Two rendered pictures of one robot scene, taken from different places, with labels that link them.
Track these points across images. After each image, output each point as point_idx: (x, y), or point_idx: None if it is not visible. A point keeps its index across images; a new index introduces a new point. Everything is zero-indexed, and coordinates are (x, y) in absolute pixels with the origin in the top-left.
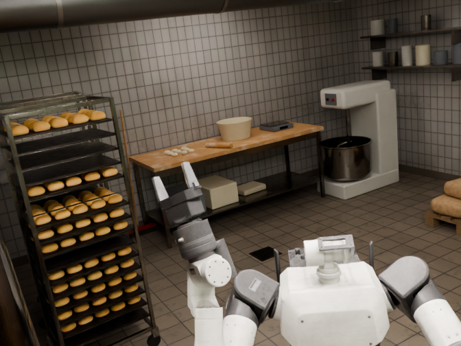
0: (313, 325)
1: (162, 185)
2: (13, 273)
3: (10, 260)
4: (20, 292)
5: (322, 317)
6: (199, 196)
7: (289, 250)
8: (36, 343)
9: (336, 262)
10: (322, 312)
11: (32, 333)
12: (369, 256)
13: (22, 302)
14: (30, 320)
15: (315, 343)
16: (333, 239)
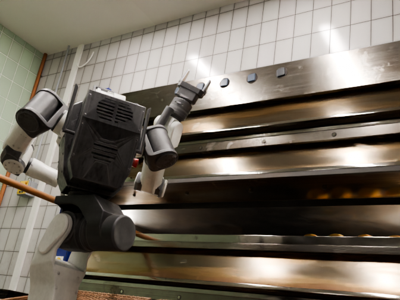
0: (107, 148)
1: (206, 84)
2: (324, 166)
3: (368, 168)
4: (297, 171)
5: (103, 141)
6: (180, 86)
7: (144, 107)
8: (233, 174)
9: (101, 107)
10: (103, 138)
11: (239, 171)
12: (75, 96)
13: (275, 169)
14: (261, 174)
15: (105, 161)
16: (105, 91)
